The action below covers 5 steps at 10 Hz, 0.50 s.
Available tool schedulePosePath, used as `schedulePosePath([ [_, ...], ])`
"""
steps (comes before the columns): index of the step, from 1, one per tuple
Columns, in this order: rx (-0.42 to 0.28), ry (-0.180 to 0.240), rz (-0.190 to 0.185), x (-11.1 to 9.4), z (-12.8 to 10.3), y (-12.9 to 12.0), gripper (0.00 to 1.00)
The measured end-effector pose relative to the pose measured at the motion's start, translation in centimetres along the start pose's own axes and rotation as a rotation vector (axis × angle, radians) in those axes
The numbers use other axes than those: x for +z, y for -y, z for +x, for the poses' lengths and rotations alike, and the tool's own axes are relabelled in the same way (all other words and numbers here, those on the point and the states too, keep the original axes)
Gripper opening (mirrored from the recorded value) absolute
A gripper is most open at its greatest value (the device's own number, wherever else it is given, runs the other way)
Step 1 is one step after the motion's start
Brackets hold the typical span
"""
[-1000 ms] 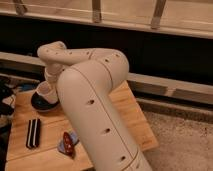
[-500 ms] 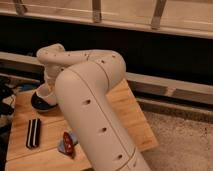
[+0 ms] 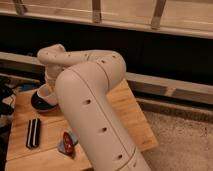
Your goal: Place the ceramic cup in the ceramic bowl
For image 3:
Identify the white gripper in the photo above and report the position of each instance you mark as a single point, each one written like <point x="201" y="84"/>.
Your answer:
<point x="51" y="74"/>

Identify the white ceramic cup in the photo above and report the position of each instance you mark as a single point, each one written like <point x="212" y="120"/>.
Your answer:
<point x="47" y="94"/>

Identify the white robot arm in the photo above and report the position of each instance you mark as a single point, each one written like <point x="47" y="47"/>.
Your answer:
<point x="80" y="81"/>

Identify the dark ceramic bowl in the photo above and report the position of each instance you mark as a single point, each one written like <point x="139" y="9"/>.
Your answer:
<point x="43" y="104"/>

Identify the dark clutter at left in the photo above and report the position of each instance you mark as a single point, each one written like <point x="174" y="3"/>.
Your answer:
<point x="7" y="100"/>

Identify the wooden board table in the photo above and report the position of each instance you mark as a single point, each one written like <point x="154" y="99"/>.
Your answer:
<point x="46" y="157"/>

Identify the red toy on blue cloth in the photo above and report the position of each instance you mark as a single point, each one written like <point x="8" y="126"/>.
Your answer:
<point x="67" y="145"/>

